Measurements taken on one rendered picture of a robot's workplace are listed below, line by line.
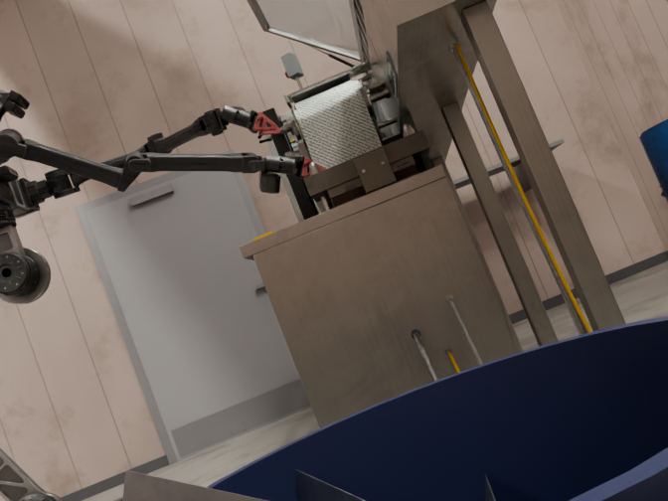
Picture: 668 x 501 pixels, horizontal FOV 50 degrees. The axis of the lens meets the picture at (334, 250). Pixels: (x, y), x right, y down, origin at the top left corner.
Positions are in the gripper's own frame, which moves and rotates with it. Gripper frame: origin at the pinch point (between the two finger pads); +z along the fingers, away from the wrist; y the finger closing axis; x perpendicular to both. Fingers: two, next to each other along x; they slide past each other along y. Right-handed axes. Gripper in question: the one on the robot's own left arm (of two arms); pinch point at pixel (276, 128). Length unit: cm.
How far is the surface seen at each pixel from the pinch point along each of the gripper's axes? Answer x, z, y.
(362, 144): 2.3, 31.4, 6.1
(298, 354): -68, 35, 33
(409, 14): 20, 42, 89
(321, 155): -5.3, 19.2, 6.2
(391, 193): -13, 47, 32
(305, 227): -31, 26, 32
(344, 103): 13.8, 21.3, 5.9
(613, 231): 53, 211, -378
